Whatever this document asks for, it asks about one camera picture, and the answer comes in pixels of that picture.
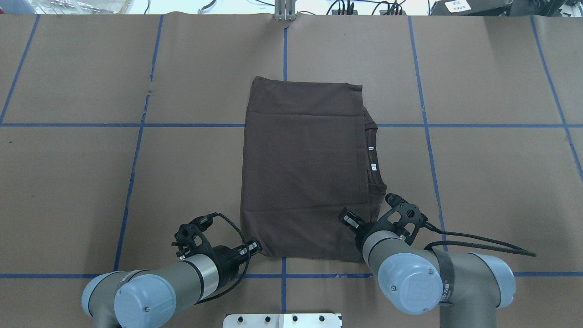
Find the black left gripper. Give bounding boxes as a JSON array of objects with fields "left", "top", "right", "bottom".
[{"left": 211, "top": 239, "right": 263, "bottom": 285}]

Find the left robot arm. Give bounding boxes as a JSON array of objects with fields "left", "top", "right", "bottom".
[{"left": 81, "top": 239, "right": 262, "bottom": 328}]

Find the dark brown t-shirt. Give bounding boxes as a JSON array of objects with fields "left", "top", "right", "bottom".
[{"left": 240, "top": 76, "right": 387, "bottom": 263}]

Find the white camera stand base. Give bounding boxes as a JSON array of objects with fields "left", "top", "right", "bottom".
[{"left": 222, "top": 312, "right": 343, "bottom": 328}]

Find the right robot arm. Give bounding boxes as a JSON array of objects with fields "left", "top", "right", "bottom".
[{"left": 338, "top": 208, "right": 517, "bottom": 328}]

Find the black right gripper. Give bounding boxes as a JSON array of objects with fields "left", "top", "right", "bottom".
[{"left": 338, "top": 207, "right": 388, "bottom": 246}]

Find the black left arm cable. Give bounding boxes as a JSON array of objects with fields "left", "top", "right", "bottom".
[{"left": 172, "top": 212, "right": 252, "bottom": 305}]

